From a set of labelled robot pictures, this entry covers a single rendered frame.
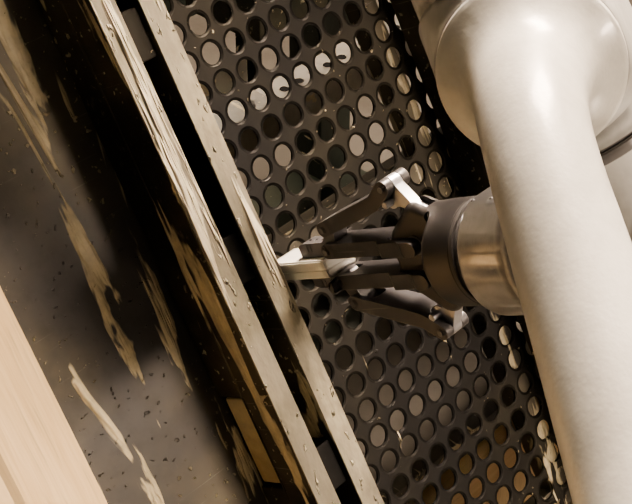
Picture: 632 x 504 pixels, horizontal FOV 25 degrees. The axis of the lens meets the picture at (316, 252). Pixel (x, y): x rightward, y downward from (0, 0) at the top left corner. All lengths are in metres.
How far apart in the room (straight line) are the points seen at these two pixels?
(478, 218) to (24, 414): 0.36
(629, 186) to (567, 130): 0.15
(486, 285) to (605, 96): 0.20
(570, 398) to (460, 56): 0.22
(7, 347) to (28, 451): 0.08
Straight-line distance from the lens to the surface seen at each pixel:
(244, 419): 1.18
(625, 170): 0.83
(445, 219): 0.97
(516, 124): 0.69
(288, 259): 1.14
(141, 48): 1.09
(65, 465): 1.09
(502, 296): 0.94
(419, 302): 1.07
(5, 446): 1.07
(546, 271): 0.65
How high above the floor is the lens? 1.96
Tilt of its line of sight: 39 degrees down
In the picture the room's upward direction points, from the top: straight up
